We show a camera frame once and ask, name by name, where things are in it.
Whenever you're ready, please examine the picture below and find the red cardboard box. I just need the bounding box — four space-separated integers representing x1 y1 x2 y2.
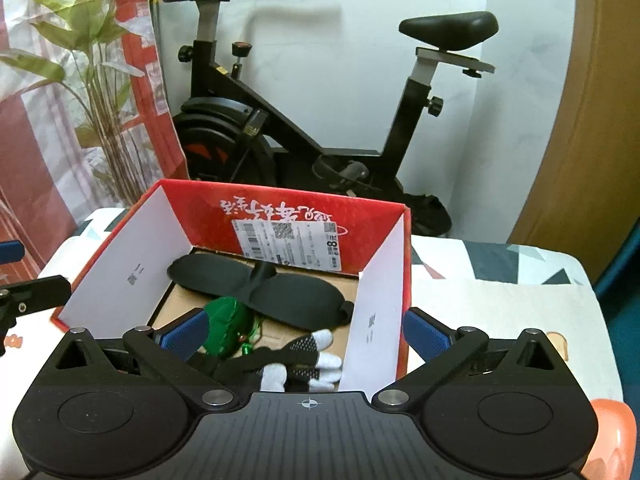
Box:
50 177 413 393

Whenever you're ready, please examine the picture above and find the black and white glove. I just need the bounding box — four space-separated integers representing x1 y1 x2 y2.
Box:
200 329 346 393

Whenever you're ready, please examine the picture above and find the wooden door panel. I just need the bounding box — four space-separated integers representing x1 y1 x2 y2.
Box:
507 0 640 251

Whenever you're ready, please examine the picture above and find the printed white tablecloth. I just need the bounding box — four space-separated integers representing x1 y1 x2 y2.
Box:
0 207 626 480

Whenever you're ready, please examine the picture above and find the pink plant printed backdrop cloth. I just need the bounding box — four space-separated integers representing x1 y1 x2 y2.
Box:
0 0 191 281

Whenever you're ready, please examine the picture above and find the green plastic toy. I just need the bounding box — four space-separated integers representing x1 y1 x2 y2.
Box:
202 296 259 359

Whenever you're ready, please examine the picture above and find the black exercise bike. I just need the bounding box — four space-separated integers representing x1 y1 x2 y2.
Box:
142 0 501 236

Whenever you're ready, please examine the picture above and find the teal curtain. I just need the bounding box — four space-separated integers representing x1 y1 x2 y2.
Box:
592 237 640 297

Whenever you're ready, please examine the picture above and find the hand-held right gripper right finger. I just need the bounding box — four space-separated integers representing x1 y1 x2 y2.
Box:
371 307 576 411

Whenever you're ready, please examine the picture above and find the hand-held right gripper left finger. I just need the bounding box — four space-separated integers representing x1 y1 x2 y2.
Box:
47 307 241 413

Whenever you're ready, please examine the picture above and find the black sleep mask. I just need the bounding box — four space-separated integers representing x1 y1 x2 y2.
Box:
166 254 357 328

